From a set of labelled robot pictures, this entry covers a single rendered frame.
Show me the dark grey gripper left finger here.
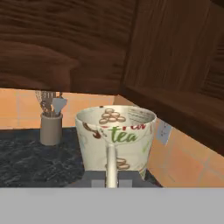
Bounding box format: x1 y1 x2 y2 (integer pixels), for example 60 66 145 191
68 170 108 188

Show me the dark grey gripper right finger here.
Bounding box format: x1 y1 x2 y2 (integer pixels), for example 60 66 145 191
117 170 163 188

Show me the white mug with tea print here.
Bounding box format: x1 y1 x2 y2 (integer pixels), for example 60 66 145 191
74 105 158 188

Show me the dark wood cabinet door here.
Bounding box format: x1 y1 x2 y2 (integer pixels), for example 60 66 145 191
118 0 224 156

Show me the dark wood cabinet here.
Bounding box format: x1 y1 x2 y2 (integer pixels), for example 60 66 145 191
0 0 138 96

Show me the beige utensil pot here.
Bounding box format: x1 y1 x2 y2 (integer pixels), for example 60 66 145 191
39 112 64 146

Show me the grey spatula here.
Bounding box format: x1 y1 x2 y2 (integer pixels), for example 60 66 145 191
51 97 68 116

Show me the metal whisk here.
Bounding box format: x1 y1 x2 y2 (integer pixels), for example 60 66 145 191
34 90 56 117

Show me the white wall socket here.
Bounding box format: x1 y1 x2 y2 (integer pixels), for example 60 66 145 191
156 119 173 146

